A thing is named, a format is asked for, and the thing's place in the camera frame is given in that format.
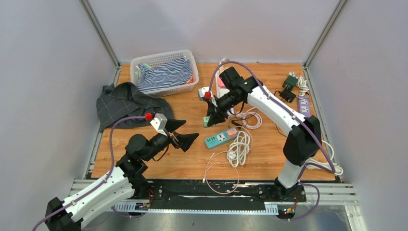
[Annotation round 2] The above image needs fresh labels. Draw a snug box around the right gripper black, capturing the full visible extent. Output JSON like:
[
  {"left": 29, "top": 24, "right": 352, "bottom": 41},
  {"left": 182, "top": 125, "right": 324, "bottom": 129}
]
[{"left": 206, "top": 91, "right": 242, "bottom": 127}]

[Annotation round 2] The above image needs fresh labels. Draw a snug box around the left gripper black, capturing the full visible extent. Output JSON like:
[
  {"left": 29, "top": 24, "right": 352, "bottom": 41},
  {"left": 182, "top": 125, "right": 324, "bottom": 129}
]
[{"left": 143, "top": 118, "right": 199, "bottom": 162}]

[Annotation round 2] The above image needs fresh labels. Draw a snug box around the teal power strip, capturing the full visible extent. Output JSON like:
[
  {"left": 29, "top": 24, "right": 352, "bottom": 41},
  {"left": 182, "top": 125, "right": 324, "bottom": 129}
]
[{"left": 204, "top": 129, "right": 235, "bottom": 150}]

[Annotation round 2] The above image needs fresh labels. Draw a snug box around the black power adapter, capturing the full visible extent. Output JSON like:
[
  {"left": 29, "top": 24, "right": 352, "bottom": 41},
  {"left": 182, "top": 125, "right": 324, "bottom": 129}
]
[{"left": 280, "top": 89, "right": 296, "bottom": 103}]

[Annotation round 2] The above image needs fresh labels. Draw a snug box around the dark green plug adapter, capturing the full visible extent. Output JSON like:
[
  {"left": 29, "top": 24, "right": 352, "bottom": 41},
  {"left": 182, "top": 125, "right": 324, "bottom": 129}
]
[{"left": 282, "top": 75, "right": 298, "bottom": 91}]

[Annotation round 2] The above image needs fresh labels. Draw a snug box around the purple power strip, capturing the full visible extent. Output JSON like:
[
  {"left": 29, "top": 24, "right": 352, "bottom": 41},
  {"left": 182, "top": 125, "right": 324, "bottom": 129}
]
[{"left": 297, "top": 96, "right": 311, "bottom": 117}]

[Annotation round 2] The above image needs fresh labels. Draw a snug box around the salmon plug adapter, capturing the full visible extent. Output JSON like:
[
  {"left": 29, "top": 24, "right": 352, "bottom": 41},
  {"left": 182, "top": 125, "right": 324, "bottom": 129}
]
[{"left": 227, "top": 128, "right": 238, "bottom": 139}]

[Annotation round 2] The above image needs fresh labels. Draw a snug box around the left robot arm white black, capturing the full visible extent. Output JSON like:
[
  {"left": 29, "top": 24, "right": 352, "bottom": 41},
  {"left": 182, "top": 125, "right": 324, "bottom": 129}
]
[{"left": 44, "top": 114, "right": 199, "bottom": 231}]

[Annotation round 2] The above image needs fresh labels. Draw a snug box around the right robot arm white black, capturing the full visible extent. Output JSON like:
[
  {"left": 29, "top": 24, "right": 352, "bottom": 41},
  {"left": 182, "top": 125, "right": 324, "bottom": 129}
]
[{"left": 198, "top": 67, "right": 322, "bottom": 201}]

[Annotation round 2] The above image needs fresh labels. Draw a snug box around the pink plug adapter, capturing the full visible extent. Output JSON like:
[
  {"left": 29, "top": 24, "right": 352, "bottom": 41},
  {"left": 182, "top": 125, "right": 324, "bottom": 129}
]
[{"left": 217, "top": 77, "right": 226, "bottom": 89}]

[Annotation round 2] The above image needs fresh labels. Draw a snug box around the long white power strip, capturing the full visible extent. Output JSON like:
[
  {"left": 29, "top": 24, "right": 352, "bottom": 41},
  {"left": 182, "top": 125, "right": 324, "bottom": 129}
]
[{"left": 215, "top": 58, "right": 234, "bottom": 117}]

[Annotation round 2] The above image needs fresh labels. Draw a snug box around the white plastic basket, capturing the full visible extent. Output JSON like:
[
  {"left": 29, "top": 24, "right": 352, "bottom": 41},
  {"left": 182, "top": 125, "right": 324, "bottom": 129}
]
[{"left": 130, "top": 50, "right": 199, "bottom": 97}]

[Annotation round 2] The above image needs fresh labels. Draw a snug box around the blue white striped cloth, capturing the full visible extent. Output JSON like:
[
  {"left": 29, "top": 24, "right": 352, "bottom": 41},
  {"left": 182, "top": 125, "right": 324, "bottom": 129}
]
[{"left": 135, "top": 56, "right": 193, "bottom": 92}]

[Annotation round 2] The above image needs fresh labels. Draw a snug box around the dark grey plaid cloth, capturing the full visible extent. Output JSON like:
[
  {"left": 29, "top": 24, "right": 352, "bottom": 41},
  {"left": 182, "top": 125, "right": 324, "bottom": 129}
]
[{"left": 96, "top": 82, "right": 174, "bottom": 132}]

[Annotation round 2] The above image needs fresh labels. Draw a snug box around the thin black cable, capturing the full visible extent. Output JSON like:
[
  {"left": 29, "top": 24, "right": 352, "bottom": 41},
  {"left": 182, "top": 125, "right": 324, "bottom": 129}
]
[{"left": 228, "top": 108, "right": 255, "bottom": 128}]

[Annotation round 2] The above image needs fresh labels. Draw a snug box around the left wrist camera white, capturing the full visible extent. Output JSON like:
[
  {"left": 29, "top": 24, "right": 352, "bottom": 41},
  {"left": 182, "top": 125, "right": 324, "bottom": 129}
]
[{"left": 150, "top": 113, "right": 168, "bottom": 134}]

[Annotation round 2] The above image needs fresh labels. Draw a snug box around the pink white coiled cable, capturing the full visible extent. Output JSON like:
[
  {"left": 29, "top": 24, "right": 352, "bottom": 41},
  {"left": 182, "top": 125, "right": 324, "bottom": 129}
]
[{"left": 236, "top": 107, "right": 263, "bottom": 130}]

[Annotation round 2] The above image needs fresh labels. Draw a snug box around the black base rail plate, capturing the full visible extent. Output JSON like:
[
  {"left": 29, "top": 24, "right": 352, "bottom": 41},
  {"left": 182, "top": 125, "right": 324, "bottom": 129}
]
[{"left": 129, "top": 179, "right": 306, "bottom": 212}]

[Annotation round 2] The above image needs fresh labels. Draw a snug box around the purple strip white cable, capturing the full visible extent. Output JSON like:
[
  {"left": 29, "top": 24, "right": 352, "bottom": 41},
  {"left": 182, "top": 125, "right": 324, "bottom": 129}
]
[{"left": 289, "top": 71, "right": 310, "bottom": 98}]

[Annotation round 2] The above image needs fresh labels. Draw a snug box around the orange strip white cable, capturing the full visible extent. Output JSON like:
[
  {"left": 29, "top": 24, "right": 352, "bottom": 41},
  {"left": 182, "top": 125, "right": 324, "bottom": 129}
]
[{"left": 304, "top": 140, "right": 344, "bottom": 177}]

